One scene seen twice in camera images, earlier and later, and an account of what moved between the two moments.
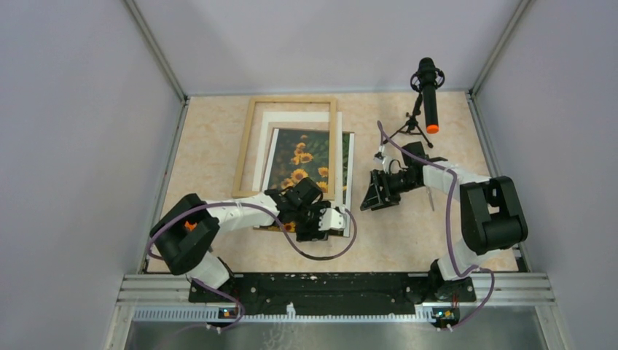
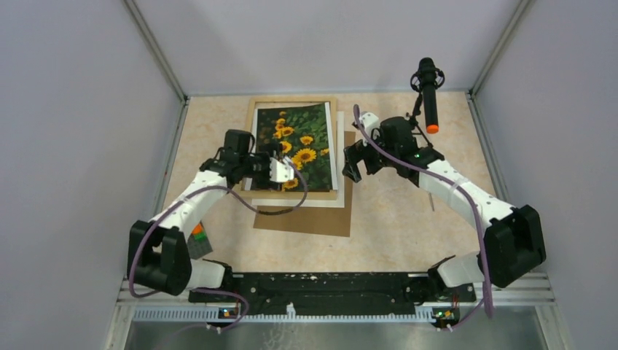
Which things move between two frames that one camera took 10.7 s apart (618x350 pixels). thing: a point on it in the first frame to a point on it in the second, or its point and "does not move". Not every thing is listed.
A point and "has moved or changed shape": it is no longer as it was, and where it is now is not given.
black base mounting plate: x=331 y=293 does not move
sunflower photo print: x=296 y=154 has moved or changed shape
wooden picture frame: x=333 y=108 has moved or changed shape
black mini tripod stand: x=412 y=127 does not move
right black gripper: x=376 y=196 to x=356 y=154
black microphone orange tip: x=428 y=79 does not move
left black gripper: x=304 y=234 to x=264 y=181
